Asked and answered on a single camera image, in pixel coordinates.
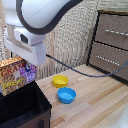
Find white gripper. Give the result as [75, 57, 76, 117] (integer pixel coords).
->
[4, 24, 48, 73]

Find granola bar box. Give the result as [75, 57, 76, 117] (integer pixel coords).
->
[0, 55, 38, 97]

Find yellow bowl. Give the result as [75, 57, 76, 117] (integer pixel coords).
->
[52, 74, 70, 89]

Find black fabric storage bin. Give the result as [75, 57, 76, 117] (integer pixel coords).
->
[0, 80, 53, 128]

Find blue bowl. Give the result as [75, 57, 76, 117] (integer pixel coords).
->
[56, 86, 77, 105]

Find brown drawer cabinet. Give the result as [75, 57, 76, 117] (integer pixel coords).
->
[86, 9, 128, 83]

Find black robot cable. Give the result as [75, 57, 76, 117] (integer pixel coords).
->
[45, 53, 128, 79]

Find silver drawer handle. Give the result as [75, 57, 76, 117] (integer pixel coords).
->
[96, 55, 121, 67]
[105, 28, 128, 37]

